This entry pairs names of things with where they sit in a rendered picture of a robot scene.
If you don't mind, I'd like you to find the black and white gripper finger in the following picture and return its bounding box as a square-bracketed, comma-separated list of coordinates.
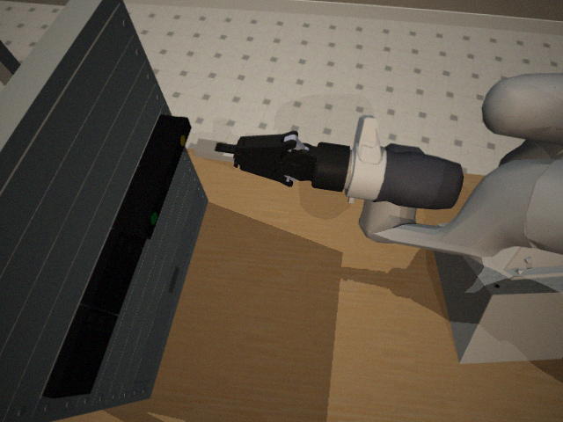
[194, 131, 309, 171]
[195, 155, 301, 187]

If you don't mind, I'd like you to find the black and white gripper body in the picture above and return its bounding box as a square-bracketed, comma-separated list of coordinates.
[281, 142, 350, 193]

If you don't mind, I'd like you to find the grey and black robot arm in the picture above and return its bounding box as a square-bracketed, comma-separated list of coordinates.
[344, 73, 563, 280]

